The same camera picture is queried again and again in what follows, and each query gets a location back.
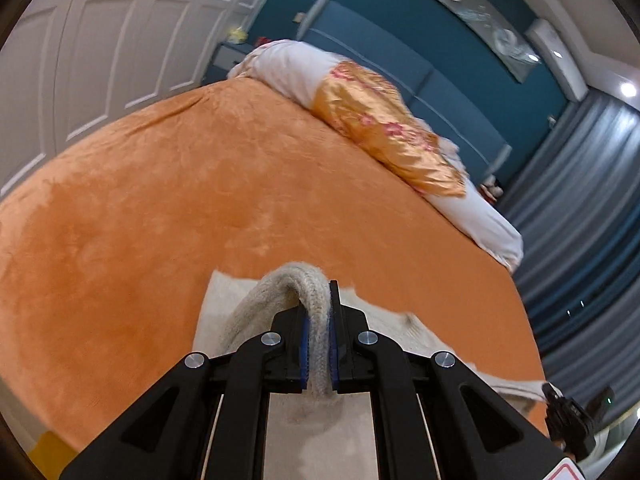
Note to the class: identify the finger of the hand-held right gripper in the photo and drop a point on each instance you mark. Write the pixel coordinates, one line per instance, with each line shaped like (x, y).
(602, 400)
(567, 417)

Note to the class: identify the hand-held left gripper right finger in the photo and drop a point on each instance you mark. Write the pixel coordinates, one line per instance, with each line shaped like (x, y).
(333, 360)

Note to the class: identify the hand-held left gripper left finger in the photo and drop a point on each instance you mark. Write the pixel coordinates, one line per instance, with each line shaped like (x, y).
(302, 355)

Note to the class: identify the beige knit sweater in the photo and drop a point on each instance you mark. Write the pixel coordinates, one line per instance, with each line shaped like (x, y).
(312, 290)

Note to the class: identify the grey blue curtain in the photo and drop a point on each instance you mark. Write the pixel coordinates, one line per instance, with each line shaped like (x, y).
(585, 210)

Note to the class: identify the white pillow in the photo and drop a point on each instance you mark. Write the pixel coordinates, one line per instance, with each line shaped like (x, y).
(475, 220)

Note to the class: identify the orange plush blanket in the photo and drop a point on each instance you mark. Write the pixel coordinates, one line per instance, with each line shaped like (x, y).
(175, 200)

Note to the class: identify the orange floral pillow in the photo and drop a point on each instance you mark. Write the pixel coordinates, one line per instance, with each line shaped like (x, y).
(380, 115)

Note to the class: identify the yellow cloth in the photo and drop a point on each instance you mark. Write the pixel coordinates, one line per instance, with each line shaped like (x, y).
(52, 447)

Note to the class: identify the blue nightstand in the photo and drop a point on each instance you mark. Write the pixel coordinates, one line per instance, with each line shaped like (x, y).
(222, 62)

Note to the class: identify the round ceiling light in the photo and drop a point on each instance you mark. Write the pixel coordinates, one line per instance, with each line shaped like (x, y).
(627, 89)

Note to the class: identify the blue padded headboard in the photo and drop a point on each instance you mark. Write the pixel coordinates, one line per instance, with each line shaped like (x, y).
(390, 45)

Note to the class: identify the small yellow item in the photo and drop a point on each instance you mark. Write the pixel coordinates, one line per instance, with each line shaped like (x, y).
(236, 35)

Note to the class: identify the white air conditioner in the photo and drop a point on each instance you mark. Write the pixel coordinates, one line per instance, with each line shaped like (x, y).
(562, 60)

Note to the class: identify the white panelled wardrobe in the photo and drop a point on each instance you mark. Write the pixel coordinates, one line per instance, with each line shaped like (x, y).
(125, 35)

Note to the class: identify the long wall painting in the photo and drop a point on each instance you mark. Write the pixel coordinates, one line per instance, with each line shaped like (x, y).
(470, 5)

